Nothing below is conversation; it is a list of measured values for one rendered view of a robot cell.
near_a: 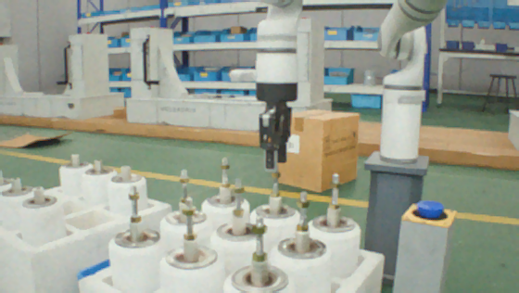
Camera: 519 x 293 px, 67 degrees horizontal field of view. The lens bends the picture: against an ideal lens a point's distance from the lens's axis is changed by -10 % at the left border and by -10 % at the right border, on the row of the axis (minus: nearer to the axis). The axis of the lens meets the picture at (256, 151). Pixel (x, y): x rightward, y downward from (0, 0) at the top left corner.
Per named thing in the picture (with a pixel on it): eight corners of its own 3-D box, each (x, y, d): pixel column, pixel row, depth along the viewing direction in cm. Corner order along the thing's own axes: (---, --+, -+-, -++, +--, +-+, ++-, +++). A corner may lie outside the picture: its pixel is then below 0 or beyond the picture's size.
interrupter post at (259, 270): (246, 281, 55) (246, 259, 55) (260, 275, 57) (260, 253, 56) (258, 288, 54) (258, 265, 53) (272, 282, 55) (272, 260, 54)
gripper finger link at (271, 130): (259, 112, 72) (261, 145, 74) (256, 116, 70) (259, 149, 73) (275, 113, 71) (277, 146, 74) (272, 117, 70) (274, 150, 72)
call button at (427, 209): (419, 210, 63) (421, 198, 63) (445, 215, 61) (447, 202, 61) (412, 219, 60) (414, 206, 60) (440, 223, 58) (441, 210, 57)
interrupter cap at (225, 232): (270, 237, 70) (270, 234, 70) (227, 246, 66) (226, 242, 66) (248, 222, 76) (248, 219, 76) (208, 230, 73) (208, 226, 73)
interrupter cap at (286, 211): (259, 205, 85) (259, 202, 85) (297, 208, 84) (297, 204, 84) (251, 219, 78) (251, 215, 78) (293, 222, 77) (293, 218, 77)
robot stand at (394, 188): (366, 256, 118) (373, 151, 112) (418, 263, 112) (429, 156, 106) (355, 278, 105) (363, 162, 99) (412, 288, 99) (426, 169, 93)
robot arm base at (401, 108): (383, 154, 108) (386, 86, 105) (418, 157, 104) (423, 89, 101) (376, 161, 100) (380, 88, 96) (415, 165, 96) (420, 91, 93)
